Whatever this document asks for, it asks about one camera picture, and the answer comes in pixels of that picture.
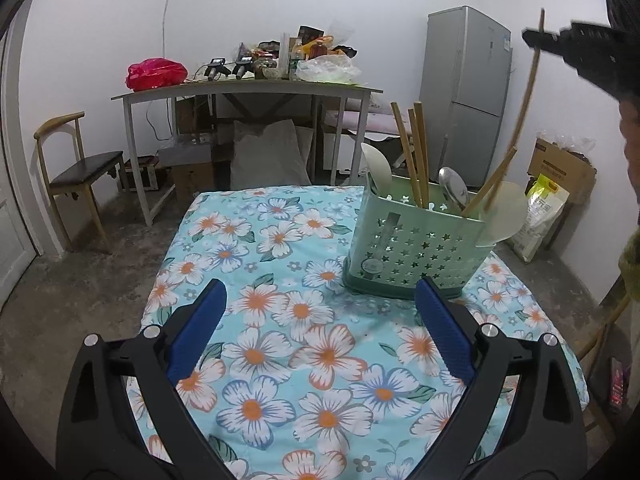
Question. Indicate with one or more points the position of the grey pillow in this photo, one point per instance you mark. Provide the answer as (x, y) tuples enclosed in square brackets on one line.
[(270, 155)]

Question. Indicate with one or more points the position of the white plastic ladle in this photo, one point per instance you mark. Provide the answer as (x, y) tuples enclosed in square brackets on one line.
[(377, 170)]

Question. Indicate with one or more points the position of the grey refrigerator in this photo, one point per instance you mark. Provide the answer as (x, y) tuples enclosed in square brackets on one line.
[(465, 85)]

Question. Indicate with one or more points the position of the yellow green sack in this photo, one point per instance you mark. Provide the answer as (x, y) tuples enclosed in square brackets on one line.
[(540, 215)]

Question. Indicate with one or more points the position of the white plastic bag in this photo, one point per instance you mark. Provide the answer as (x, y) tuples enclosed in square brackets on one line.
[(325, 70)]

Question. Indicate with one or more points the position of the white rice paddle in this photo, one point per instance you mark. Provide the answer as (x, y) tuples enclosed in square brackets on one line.
[(505, 215)]

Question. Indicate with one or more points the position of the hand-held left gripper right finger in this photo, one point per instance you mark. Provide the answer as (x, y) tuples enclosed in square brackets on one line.
[(442, 330)]

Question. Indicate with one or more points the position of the grey metal-legged desk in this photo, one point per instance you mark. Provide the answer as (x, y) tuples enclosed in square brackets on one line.
[(250, 87)]

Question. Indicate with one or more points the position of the red plastic bag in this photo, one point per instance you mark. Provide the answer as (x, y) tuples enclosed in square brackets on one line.
[(155, 75)]

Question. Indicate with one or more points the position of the wooden chair black seat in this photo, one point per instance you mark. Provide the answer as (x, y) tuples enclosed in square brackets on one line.
[(85, 172)]

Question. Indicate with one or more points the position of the black device on desk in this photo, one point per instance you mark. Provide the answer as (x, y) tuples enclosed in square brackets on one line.
[(220, 69)]

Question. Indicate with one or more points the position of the white panelled door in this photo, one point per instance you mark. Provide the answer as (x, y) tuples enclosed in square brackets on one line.
[(12, 220)]

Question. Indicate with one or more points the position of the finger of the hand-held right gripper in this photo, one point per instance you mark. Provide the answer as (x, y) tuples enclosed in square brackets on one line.
[(575, 45)]

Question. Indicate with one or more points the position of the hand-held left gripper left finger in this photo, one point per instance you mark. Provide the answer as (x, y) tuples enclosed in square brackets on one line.
[(197, 330)]

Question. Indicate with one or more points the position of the green perforated utensil holder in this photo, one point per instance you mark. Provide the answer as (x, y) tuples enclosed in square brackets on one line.
[(415, 255)]

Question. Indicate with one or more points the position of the large cardboard box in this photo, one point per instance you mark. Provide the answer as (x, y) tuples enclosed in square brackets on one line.
[(555, 165)]

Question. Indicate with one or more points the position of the grey box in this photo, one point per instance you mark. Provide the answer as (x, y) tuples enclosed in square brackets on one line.
[(185, 155)]

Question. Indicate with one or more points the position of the metal spoon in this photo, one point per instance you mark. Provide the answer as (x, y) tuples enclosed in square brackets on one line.
[(452, 187)]

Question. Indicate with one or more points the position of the floral light blue blanket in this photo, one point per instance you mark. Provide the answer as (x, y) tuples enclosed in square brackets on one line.
[(300, 310)]

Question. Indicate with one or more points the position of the small cardboard box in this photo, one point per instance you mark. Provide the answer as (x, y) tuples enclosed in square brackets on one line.
[(192, 182)]

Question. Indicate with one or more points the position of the pink mattress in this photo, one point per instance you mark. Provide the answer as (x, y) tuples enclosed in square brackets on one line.
[(370, 122)]

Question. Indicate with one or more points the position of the clear plastic bottle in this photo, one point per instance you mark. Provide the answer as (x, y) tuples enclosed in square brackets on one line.
[(295, 62)]

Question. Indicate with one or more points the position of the glass jar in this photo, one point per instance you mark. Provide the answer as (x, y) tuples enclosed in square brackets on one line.
[(265, 69)]

